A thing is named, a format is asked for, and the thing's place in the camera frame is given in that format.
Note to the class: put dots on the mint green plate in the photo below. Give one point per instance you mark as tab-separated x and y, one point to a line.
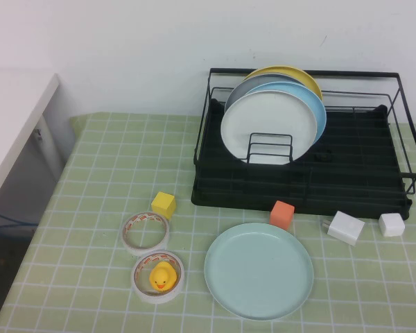
260	274

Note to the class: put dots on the yellow plate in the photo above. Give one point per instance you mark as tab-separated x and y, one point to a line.
298	74

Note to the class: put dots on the small metal cabinet latch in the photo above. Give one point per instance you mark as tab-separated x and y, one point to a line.
38	134

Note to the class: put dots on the grey plate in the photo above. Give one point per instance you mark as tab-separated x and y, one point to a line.
242	88

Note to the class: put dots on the white side cabinet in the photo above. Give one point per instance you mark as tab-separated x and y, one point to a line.
14	114

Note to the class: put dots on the white tape roll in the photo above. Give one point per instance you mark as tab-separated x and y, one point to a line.
156	299
125	239

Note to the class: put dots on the yellow rubber duck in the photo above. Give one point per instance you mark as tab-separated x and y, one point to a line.
163	275

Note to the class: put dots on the orange cube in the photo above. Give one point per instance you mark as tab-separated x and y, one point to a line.
281	215

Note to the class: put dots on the yellow cube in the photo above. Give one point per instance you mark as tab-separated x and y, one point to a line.
163	203

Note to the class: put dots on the light blue plate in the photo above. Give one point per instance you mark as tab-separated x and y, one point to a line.
313	111

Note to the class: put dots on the white plate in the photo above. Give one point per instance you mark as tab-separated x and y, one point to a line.
263	118

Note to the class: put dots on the white power adapter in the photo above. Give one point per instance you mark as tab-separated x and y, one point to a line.
345	229

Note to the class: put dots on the green checked tablecloth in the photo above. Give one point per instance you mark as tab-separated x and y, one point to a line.
90	173

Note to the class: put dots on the white cube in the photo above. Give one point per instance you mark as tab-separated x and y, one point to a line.
391	225

